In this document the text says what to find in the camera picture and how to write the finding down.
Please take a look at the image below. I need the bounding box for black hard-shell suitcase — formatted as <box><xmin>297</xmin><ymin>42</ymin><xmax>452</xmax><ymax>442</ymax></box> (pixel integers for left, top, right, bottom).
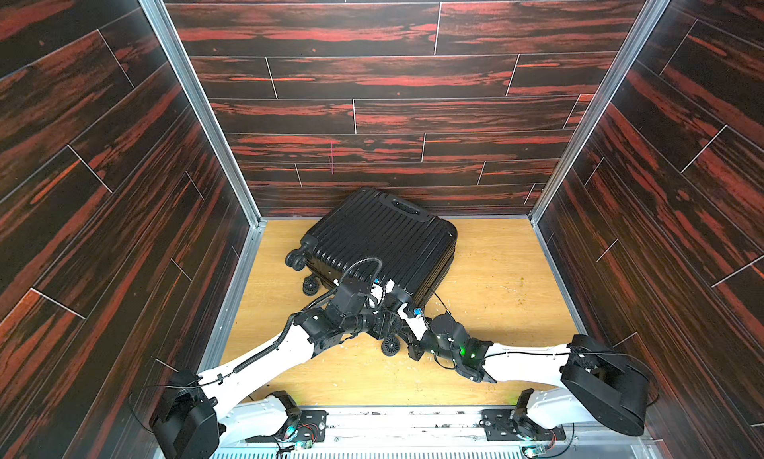
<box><xmin>285</xmin><ymin>188</ymin><xmax>458</xmax><ymax>311</ymax></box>

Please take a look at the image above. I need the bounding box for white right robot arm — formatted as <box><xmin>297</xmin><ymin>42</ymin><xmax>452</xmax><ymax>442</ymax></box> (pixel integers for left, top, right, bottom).
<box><xmin>398</xmin><ymin>308</ymin><xmax>650</xmax><ymax>436</ymax></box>

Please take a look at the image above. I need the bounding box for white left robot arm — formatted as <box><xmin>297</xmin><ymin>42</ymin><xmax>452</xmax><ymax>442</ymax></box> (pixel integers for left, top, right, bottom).
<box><xmin>149</xmin><ymin>278</ymin><xmax>423</xmax><ymax>458</ymax></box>

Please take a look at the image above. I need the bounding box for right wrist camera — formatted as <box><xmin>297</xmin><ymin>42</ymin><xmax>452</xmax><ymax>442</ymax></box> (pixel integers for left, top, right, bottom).
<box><xmin>397</xmin><ymin>302</ymin><xmax>429</xmax><ymax>341</ymax></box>

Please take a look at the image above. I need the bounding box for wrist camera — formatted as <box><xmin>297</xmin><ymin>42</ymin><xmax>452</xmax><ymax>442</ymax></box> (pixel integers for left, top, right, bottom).
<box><xmin>368</xmin><ymin>279</ymin><xmax>395</xmax><ymax>310</ymax></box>
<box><xmin>397</xmin><ymin>302</ymin><xmax>429</xmax><ymax>341</ymax></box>

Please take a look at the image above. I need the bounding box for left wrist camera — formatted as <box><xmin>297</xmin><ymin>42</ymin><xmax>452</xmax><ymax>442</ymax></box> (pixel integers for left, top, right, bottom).
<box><xmin>368</xmin><ymin>279</ymin><xmax>395</xmax><ymax>310</ymax></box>

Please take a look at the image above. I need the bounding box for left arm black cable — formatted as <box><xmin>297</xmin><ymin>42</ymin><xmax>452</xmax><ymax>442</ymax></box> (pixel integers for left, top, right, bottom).
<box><xmin>127</xmin><ymin>257</ymin><xmax>384</xmax><ymax>400</ymax></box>

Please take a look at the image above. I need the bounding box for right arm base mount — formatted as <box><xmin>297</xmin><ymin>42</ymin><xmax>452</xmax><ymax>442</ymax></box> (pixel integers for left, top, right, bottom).
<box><xmin>479</xmin><ymin>408</ymin><xmax>556</xmax><ymax>442</ymax></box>

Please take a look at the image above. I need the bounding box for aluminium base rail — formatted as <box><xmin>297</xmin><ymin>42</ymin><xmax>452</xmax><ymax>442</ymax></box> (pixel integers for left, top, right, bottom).
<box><xmin>211</xmin><ymin>403</ymin><xmax>662</xmax><ymax>458</ymax></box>

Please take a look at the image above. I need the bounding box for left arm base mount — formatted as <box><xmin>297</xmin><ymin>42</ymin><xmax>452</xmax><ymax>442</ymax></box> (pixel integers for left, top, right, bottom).
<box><xmin>245</xmin><ymin>409</ymin><xmax>328</xmax><ymax>451</ymax></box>

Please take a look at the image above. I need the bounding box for aluminium corner post left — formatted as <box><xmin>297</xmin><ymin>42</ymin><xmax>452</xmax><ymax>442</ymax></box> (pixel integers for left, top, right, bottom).
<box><xmin>137</xmin><ymin>0</ymin><xmax>263</xmax><ymax>228</ymax></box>

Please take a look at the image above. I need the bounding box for aluminium corner post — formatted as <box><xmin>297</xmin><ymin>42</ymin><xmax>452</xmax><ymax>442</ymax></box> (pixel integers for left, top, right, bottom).
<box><xmin>529</xmin><ymin>0</ymin><xmax>671</xmax><ymax>233</ymax></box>
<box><xmin>137</xmin><ymin>0</ymin><xmax>263</xmax><ymax>228</ymax></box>

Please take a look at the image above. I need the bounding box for aluminium corner post right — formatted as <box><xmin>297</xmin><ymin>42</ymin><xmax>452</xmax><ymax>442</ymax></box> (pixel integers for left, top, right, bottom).
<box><xmin>529</xmin><ymin>0</ymin><xmax>671</xmax><ymax>233</ymax></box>

